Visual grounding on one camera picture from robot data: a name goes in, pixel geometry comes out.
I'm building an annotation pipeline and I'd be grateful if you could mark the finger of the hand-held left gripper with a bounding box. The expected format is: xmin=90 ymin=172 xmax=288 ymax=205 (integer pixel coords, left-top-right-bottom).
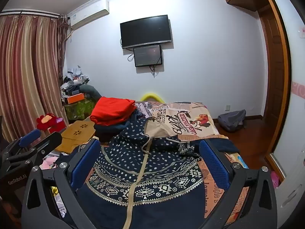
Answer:
xmin=10 ymin=132 xmax=63 ymax=170
xmin=4 ymin=128 xmax=41 ymax=159

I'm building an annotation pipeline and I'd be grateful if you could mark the navy patterned hooded garment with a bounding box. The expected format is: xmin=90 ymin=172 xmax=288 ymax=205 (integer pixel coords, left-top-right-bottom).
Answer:
xmin=57 ymin=117 xmax=240 ymax=229

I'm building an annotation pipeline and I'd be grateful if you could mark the printed bed blanket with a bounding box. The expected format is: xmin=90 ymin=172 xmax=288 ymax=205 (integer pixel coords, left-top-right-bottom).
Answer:
xmin=135 ymin=101 xmax=251 ymax=229

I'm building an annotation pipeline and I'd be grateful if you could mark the dark green garment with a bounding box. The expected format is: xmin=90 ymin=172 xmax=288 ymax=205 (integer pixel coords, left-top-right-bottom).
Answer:
xmin=79 ymin=84 xmax=103 ymax=101

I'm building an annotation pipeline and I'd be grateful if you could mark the dark curtain rail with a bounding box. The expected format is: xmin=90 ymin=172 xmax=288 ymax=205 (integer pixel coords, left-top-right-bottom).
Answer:
xmin=0 ymin=9 xmax=60 ymax=19

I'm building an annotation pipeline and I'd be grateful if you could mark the white air conditioner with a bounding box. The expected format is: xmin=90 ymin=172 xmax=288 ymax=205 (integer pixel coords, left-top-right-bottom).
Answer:
xmin=69 ymin=0 xmax=110 ymax=30

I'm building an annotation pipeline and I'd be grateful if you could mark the pile of papers and clothes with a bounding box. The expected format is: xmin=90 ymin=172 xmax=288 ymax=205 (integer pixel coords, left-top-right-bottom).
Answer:
xmin=59 ymin=65 xmax=90 ymax=101

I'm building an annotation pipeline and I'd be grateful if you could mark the red plush toy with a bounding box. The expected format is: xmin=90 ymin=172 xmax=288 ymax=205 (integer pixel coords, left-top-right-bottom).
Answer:
xmin=36 ymin=113 xmax=63 ymax=132

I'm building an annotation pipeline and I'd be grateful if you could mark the wooden door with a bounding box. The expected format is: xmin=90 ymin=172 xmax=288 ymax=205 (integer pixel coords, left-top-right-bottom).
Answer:
xmin=258 ymin=6 xmax=286 ymax=123

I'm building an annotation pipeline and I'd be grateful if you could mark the dark teal folded garment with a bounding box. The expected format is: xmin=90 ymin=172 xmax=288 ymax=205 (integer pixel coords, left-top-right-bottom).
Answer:
xmin=93 ymin=110 xmax=146 ymax=134

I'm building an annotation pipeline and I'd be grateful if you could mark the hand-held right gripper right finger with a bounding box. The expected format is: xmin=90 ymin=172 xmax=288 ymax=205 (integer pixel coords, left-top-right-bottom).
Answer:
xmin=199 ymin=138 xmax=279 ymax=229

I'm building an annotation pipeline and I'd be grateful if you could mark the large black wall television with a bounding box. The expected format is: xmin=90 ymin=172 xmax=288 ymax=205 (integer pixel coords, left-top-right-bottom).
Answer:
xmin=120 ymin=15 xmax=172 ymax=50

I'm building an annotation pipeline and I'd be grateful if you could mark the red folded garment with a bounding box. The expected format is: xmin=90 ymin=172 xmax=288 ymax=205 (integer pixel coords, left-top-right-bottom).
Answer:
xmin=90 ymin=97 xmax=137 ymax=126

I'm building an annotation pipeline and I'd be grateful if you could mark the orange box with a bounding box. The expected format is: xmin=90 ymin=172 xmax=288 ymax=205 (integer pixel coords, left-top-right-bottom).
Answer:
xmin=66 ymin=93 xmax=86 ymax=105

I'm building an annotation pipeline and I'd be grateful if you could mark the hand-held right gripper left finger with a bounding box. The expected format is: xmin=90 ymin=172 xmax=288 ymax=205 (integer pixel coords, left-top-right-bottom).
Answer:
xmin=21 ymin=138 xmax=101 ymax=229

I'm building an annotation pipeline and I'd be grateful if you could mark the pink plush cushion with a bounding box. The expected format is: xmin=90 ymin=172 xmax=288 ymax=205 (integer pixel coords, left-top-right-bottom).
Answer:
xmin=40 ymin=156 xmax=58 ymax=170

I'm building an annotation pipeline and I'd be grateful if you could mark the tan perforated cardboard box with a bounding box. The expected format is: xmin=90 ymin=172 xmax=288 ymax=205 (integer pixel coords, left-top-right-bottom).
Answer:
xmin=55 ymin=120 xmax=96 ymax=154

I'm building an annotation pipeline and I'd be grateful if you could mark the pink clog slipper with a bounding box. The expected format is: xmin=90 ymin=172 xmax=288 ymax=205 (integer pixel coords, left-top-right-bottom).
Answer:
xmin=270 ymin=171 xmax=280 ymax=189

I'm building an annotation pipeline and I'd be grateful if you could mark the green patterned cloth cover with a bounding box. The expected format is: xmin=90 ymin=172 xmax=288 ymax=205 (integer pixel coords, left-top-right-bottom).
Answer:
xmin=64 ymin=99 xmax=97 ymax=123

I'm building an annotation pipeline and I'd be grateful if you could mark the small black wall monitor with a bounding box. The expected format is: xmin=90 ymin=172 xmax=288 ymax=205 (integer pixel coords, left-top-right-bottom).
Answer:
xmin=133 ymin=45 xmax=164 ymax=68

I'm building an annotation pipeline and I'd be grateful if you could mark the grey backpack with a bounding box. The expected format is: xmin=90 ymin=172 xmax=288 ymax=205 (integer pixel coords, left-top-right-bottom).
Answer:
xmin=217 ymin=110 xmax=246 ymax=132

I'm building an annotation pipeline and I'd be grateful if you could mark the yellow foam tube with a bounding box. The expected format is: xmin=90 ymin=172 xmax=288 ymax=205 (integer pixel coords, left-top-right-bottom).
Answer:
xmin=140 ymin=93 xmax=165 ymax=104

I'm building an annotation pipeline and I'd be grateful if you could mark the striped pink beige curtain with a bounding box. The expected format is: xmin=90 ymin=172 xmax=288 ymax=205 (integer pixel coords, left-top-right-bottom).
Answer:
xmin=0 ymin=12 xmax=71 ymax=144

